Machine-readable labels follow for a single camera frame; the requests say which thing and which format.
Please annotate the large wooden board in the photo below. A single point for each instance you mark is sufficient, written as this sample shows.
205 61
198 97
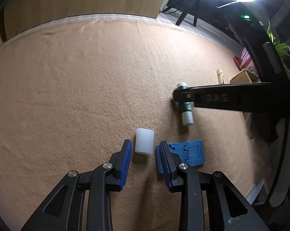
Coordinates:
21 15

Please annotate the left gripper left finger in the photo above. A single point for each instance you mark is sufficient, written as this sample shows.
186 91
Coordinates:
120 166

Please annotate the brown cardboard box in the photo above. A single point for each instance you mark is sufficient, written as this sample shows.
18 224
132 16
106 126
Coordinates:
245 76

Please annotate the white plastic cap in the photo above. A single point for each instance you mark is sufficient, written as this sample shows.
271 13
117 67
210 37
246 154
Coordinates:
144 141

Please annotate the white red flower pot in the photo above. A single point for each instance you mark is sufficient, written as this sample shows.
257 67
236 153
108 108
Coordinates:
246 62

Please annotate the black tripod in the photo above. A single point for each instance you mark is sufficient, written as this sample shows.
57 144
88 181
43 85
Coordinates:
185 7

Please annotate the red pot saucer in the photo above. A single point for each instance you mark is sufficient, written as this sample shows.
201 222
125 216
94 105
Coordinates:
238 62

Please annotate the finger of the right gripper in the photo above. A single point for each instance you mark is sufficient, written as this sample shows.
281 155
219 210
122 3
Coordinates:
245 97

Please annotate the blue plastic phone stand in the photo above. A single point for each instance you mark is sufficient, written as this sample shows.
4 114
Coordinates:
191 152

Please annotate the wooden clothespin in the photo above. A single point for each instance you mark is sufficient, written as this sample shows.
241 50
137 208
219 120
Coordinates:
220 76

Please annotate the green white lip balm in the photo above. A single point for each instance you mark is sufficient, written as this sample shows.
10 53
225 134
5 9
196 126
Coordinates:
186 113

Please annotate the green spider plant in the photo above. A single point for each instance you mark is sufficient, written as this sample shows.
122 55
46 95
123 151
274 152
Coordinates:
282 49

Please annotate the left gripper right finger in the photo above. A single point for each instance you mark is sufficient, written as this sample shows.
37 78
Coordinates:
169 162

